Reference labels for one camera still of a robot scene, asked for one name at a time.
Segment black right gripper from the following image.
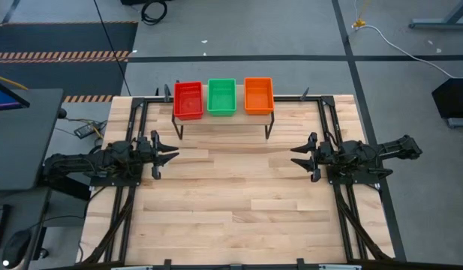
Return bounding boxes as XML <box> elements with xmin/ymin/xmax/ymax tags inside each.
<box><xmin>290</xmin><ymin>131</ymin><xmax>334</xmax><ymax>183</ymax></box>

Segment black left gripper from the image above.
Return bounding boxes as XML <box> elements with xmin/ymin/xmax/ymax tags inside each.
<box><xmin>135</xmin><ymin>130</ymin><xmax>179</xmax><ymax>180</ymax></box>

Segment wooden shelf with black legs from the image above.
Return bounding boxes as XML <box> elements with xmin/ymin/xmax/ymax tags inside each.
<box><xmin>170</xmin><ymin>79</ymin><xmax>276</xmax><ymax>140</ymax></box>

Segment black power brick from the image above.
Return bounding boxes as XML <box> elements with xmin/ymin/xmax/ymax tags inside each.
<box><xmin>74</xmin><ymin>122</ymin><xmax>98</xmax><ymax>140</ymax></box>

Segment grey light strip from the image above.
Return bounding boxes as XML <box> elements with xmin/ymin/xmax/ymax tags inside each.
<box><xmin>318</xmin><ymin>264</ymin><xmax>362</xmax><ymax>270</ymax></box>

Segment dark grey desk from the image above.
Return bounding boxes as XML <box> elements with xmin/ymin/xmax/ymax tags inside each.
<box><xmin>0</xmin><ymin>88</ymin><xmax>65</xmax><ymax>193</ymax></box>
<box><xmin>0</xmin><ymin>187</ymin><xmax>52</xmax><ymax>270</ymax></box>

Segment black mat with hazard stripes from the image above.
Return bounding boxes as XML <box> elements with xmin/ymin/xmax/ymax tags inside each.
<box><xmin>0</xmin><ymin>21</ymin><xmax>139</xmax><ymax>103</ymax></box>

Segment dark grey lower desk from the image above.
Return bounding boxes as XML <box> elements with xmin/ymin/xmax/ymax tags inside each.
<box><xmin>0</xmin><ymin>187</ymin><xmax>52</xmax><ymax>270</ymax></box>

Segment black box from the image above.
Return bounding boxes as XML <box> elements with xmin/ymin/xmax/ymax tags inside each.
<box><xmin>431</xmin><ymin>77</ymin><xmax>463</xmax><ymax>120</ymax></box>

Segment computer monitor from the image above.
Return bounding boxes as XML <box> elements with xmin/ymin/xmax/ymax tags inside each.
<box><xmin>0</xmin><ymin>76</ymin><xmax>31</xmax><ymax>113</ymax></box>

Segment black computer mouse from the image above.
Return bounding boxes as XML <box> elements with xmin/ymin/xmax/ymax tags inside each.
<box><xmin>1</xmin><ymin>229</ymin><xmax>32</xmax><ymax>269</ymax></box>

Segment grey table leg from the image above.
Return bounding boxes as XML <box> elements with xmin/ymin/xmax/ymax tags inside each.
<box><xmin>408</xmin><ymin>0</ymin><xmax>463</xmax><ymax>31</ymax></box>

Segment black aluminium rig frame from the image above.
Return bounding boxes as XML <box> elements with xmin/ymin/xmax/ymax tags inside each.
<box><xmin>80</xmin><ymin>94</ymin><xmax>399</xmax><ymax>270</ymax></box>

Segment thin black hanging cable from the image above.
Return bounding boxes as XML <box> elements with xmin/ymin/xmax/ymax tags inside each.
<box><xmin>93</xmin><ymin>0</ymin><xmax>132</xmax><ymax>97</ymax></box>

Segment coiled black cable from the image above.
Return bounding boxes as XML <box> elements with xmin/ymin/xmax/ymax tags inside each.
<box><xmin>140</xmin><ymin>0</ymin><xmax>169</xmax><ymax>26</ymax></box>

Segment white floor cable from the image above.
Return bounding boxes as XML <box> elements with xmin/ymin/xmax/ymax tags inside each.
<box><xmin>351</xmin><ymin>22</ymin><xmax>463</xmax><ymax>80</ymax></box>

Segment yellow cable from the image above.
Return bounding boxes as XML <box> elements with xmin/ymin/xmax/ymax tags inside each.
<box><xmin>0</xmin><ymin>72</ymin><xmax>29</xmax><ymax>92</ymax></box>

